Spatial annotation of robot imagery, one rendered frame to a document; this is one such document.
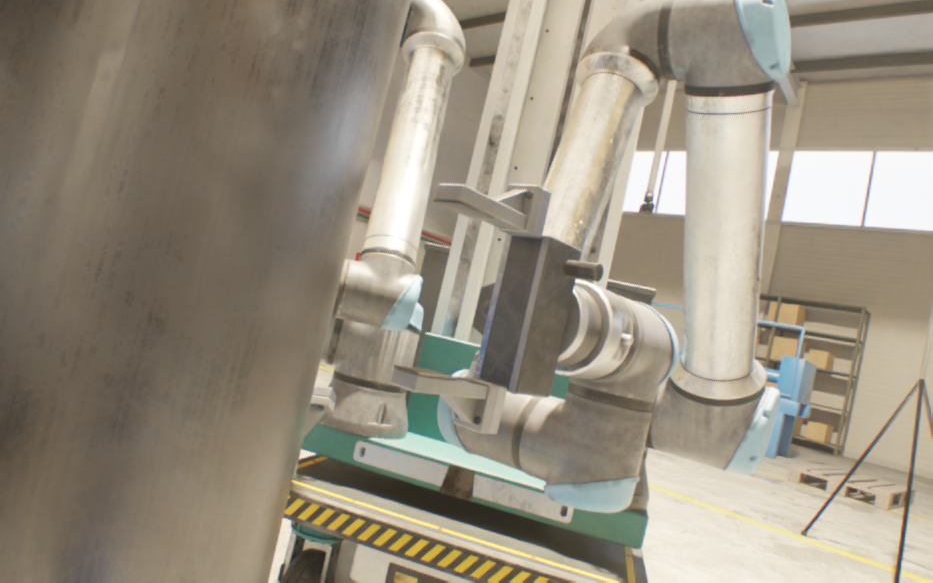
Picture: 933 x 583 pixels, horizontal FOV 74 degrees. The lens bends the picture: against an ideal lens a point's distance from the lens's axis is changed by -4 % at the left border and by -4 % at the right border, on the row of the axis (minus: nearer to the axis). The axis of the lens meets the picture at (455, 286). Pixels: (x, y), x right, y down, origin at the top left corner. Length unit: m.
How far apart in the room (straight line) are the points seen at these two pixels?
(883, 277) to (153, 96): 13.00
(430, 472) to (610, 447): 0.59
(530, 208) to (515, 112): 0.95
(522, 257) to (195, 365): 0.34
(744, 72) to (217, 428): 0.78
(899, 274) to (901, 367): 1.60
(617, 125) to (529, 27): 0.70
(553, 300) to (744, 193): 0.47
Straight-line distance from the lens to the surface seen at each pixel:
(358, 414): 1.22
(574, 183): 0.81
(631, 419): 0.66
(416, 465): 1.20
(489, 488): 1.18
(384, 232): 0.98
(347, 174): 0.29
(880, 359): 12.89
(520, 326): 0.52
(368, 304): 0.94
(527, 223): 0.51
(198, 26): 0.24
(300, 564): 1.28
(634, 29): 0.93
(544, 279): 0.52
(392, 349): 1.23
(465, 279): 1.38
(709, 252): 0.97
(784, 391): 8.34
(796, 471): 6.41
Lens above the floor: 0.66
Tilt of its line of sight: 3 degrees up
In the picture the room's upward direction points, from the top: 13 degrees clockwise
